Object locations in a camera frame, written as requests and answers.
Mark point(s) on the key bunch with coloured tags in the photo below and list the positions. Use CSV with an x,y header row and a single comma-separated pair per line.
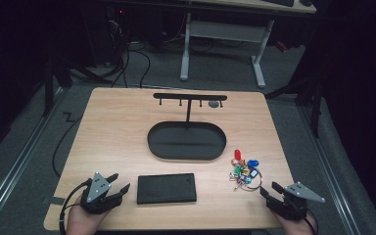
x,y
245,171

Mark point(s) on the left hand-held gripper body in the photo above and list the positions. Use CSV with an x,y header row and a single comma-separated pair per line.
x,y
98,191

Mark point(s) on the grey round table cap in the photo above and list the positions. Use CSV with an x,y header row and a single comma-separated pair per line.
x,y
212,104

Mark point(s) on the person's right hand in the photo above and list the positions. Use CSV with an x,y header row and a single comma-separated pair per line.
x,y
293,226

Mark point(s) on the black computer mouse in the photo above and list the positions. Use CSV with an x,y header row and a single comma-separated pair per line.
x,y
305,2

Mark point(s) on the black tape strip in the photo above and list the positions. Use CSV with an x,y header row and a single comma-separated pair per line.
x,y
57,201

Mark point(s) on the black keyboard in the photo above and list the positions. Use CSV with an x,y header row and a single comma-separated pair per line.
x,y
279,2

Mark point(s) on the person's left hand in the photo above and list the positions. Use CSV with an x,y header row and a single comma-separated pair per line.
x,y
83,222

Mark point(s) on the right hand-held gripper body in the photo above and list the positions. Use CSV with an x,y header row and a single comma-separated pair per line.
x,y
292,204

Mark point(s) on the desk with grey metal legs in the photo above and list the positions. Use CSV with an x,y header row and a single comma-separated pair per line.
x,y
225,31

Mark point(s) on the dark metal stand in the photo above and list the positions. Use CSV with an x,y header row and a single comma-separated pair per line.
x,y
48,88
316,107

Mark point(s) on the dark computer tower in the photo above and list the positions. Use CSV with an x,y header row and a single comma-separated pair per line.
x,y
117,29

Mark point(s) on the black key rack with tray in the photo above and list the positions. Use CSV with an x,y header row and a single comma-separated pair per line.
x,y
186,140

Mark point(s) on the metal floor rail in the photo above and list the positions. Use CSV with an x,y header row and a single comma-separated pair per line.
x,y
329,169
16,164

